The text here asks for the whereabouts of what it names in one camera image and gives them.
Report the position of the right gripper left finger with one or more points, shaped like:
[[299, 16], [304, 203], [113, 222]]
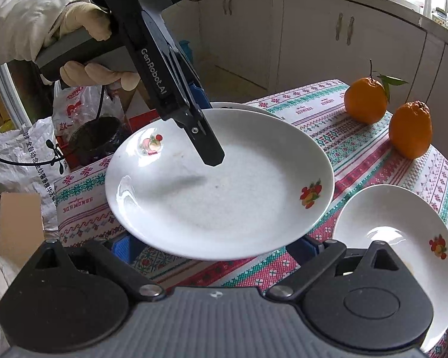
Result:
[[113, 260]]

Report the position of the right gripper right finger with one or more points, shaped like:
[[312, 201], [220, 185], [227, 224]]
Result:
[[315, 259]]

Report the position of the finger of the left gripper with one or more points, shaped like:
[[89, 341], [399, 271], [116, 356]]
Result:
[[202, 137], [199, 96]]

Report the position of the large white fruit-pattern plate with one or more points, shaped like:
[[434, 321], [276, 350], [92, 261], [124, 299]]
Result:
[[274, 184]]

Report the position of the white jacket left forearm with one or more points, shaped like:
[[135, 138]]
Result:
[[26, 25]]

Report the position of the white kitchen cabinets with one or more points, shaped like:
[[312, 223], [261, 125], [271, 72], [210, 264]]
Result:
[[245, 49]]

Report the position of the gloved left hand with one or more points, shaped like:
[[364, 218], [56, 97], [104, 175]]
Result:
[[95, 21]]

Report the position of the white plate stained centre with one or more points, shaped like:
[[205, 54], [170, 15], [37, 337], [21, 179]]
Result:
[[245, 107]]

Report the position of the brown cardboard box floor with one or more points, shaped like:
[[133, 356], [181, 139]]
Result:
[[21, 226]]

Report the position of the white plate left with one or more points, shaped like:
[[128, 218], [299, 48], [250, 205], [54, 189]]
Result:
[[413, 230]]

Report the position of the patterned striped tablecloth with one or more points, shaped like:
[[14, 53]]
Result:
[[361, 156]]

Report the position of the white printed plastic bag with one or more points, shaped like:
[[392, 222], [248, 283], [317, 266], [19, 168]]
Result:
[[24, 155]]

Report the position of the bumpy orange without leaf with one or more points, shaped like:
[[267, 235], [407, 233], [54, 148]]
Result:
[[410, 130]]

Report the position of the orange with leaf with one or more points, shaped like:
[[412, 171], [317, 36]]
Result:
[[366, 100]]

